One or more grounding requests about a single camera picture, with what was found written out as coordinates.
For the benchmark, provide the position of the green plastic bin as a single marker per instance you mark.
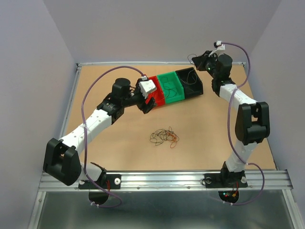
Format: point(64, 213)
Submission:
point(171, 86)

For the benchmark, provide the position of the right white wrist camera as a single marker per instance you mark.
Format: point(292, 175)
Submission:
point(218, 48)

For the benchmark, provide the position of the black plastic bin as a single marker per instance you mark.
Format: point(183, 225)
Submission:
point(190, 81)

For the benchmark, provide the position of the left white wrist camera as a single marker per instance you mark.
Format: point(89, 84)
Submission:
point(147, 87)

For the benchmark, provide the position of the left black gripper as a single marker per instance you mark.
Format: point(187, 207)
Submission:
point(143, 106)

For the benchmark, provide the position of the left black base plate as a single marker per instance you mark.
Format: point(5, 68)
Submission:
point(106, 181)

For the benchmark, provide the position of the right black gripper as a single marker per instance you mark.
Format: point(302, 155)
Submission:
point(199, 61)

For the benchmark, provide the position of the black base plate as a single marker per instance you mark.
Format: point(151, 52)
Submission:
point(218, 180)
point(106, 181)

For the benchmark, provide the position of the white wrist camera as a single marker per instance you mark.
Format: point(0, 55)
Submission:
point(218, 48)
point(147, 87)

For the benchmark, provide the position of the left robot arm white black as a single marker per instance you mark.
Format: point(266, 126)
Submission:
point(62, 156)

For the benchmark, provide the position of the red plastic bin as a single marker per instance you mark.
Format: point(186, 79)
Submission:
point(158, 94)

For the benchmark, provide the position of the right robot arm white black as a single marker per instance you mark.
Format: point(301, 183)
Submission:
point(252, 124)

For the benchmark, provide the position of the aluminium mounting rail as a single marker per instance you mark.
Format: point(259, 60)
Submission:
point(164, 181)

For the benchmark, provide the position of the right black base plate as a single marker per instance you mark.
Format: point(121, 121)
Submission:
point(218, 180)

